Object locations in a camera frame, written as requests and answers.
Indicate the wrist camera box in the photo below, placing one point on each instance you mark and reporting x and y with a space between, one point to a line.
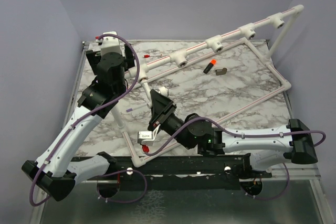
108 44
146 139

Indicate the white pipe frame with fittings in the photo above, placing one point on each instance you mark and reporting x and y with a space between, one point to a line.
248 96

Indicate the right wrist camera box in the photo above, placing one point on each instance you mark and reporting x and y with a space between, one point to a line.
146 139

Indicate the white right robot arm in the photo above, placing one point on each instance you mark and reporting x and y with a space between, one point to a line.
287 143

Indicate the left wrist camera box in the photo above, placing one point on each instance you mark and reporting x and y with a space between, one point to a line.
108 44

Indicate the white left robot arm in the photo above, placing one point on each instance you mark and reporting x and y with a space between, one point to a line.
54 171

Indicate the red small marker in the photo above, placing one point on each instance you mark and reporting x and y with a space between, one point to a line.
152 55

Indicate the white pen purple tip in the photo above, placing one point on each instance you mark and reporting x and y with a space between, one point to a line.
135 108

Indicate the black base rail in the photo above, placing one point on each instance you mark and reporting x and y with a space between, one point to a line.
181 173

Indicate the white plastic water faucet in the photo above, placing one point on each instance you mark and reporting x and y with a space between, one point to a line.
161 90

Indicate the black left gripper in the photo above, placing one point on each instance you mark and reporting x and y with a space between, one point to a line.
129 61

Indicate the orange cap black highlighter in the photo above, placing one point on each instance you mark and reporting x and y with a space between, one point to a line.
209 66

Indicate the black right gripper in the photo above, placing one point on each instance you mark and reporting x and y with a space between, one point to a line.
160 103

